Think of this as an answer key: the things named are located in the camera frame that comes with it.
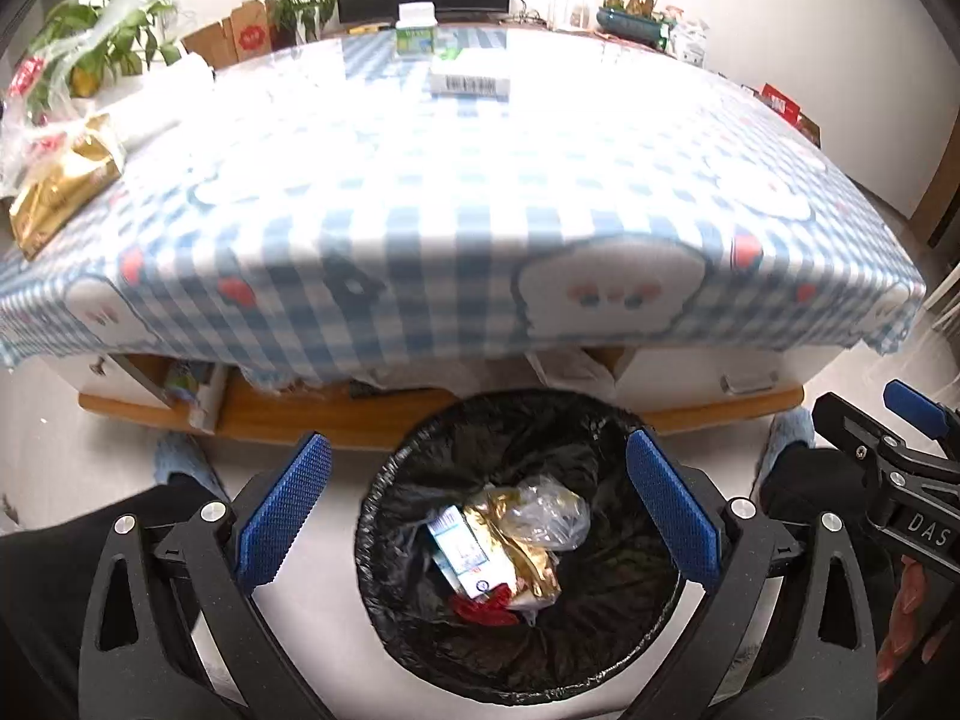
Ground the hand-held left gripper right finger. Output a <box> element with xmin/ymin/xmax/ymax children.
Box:
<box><xmin>626</xmin><ymin>427</ymin><xmax>880</xmax><ymax>720</ymax></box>

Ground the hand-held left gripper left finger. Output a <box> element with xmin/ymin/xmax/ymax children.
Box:
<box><xmin>77</xmin><ymin>431</ymin><xmax>332</xmax><ymax>720</ymax></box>

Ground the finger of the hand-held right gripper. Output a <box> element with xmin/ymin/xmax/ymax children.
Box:
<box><xmin>814</xmin><ymin>392</ymin><xmax>912</xmax><ymax>481</ymax></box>
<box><xmin>883</xmin><ymin>381</ymin><xmax>960</xmax><ymax>458</ymax></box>

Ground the clear plastic bag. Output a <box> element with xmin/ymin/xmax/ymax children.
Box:
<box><xmin>487</xmin><ymin>474</ymin><xmax>592</xmax><ymax>550</ymax></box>

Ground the round bin with black liner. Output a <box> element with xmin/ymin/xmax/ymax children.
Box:
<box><xmin>356</xmin><ymin>388</ymin><xmax>687</xmax><ymax>706</ymax></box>

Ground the gold foil bag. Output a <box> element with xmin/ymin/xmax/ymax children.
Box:
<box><xmin>461</xmin><ymin>487</ymin><xmax>563</xmax><ymax>612</ymax></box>

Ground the blue white milk carton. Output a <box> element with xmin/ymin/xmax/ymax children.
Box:
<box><xmin>427</xmin><ymin>504</ymin><xmax>511</xmax><ymax>601</ymax></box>

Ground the red wrapper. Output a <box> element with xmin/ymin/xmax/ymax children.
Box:
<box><xmin>450</xmin><ymin>585</ymin><xmax>526</xmax><ymax>627</ymax></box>

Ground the person's right hand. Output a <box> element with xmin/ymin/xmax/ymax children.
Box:
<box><xmin>877</xmin><ymin>561</ymin><xmax>929</xmax><ymax>683</ymax></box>

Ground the fuzzy blue slipper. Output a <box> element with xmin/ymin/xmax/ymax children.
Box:
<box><xmin>154</xmin><ymin>431</ymin><xmax>218</xmax><ymax>492</ymax></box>
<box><xmin>765</xmin><ymin>409</ymin><xmax>817</xmax><ymax>458</ymax></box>

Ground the white table with wooden base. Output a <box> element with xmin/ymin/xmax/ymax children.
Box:
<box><xmin>79</xmin><ymin>345</ymin><xmax>807</xmax><ymax>452</ymax></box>

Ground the red colourful printed box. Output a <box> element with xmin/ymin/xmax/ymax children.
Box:
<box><xmin>757</xmin><ymin>82</ymin><xmax>822</xmax><ymax>143</ymax></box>

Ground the blue checked tablecloth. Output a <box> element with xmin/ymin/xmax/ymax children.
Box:
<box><xmin>0</xmin><ymin>22</ymin><xmax>927</xmax><ymax>391</ymax></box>

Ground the gold snack packet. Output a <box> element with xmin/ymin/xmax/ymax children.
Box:
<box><xmin>9</xmin><ymin>116</ymin><xmax>127</xmax><ymax>262</ymax></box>

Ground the white paper bag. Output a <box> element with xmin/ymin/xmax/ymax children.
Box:
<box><xmin>667</xmin><ymin>11</ymin><xmax>713</xmax><ymax>65</ymax></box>

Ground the white plastic bag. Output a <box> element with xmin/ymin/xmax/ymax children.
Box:
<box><xmin>101</xmin><ymin>56</ymin><xmax>217</xmax><ymax>151</ymax></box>

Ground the white green medicine box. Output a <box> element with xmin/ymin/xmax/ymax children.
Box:
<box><xmin>429</xmin><ymin>49</ymin><xmax>515</xmax><ymax>102</ymax></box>

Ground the bonsai in blue planter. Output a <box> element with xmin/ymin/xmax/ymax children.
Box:
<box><xmin>596</xmin><ymin>0</ymin><xmax>672</xmax><ymax>42</ymax></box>

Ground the clear bag with red packets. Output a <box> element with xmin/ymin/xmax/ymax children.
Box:
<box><xmin>0</xmin><ymin>15</ymin><xmax>98</xmax><ymax>196</ymax></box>

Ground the cardboard box with red flower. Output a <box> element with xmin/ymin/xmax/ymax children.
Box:
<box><xmin>231</xmin><ymin>0</ymin><xmax>272</xmax><ymax>61</ymax></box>

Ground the potted leafy plant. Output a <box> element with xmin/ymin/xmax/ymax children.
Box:
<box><xmin>262</xmin><ymin>0</ymin><xmax>338</xmax><ymax>50</ymax></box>

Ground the green pothos plant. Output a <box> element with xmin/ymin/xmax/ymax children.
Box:
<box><xmin>26</xmin><ymin>0</ymin><xmax>185</xmax><ymax>95</ymax></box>

